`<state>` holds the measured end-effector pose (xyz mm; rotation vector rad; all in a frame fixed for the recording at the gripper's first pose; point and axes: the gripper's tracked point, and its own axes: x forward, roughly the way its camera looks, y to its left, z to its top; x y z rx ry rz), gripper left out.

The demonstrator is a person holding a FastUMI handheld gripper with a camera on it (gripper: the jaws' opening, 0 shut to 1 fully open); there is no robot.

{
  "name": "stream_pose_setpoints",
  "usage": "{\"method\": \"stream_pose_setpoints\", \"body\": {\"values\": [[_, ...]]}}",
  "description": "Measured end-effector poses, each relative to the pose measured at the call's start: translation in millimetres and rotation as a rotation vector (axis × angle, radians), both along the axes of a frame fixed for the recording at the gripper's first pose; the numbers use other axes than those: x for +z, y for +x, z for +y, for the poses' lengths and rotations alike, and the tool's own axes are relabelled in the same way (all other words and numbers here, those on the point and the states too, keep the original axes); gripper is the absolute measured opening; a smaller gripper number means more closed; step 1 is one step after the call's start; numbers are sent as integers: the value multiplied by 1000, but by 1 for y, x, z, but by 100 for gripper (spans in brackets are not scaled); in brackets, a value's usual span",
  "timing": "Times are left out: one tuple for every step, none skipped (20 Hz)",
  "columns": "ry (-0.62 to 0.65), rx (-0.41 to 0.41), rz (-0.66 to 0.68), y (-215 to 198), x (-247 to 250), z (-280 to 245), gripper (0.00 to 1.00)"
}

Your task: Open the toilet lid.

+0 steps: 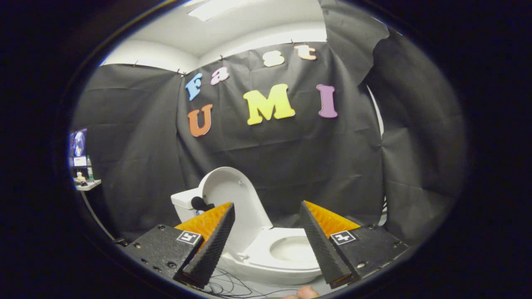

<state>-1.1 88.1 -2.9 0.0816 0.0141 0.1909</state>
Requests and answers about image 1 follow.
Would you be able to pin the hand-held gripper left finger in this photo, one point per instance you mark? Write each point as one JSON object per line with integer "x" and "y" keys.
{"x": 212, "y": 249}

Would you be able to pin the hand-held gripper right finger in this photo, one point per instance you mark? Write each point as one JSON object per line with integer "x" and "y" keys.
{"x": 324, "y": 253}

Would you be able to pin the white toilet lid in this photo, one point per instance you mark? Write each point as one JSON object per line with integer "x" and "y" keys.
{"x": 237, "y": 195}

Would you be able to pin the white toilet bowl with seat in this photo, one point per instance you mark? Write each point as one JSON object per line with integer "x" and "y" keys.
{"x": 262, "y": 253}

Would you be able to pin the black backdrop cloth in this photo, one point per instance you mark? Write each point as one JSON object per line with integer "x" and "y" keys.
{"x": 291, "y": 158}

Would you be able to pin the white desk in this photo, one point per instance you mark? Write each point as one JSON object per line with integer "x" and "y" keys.
{"x": 89, "y": 185}

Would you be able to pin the clear plastic bottle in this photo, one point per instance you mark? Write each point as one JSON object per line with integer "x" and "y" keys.
{"x": 89, "y": 169}

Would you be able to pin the computer monitor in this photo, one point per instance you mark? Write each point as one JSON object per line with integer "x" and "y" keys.
{"x": 78, "y": 145}

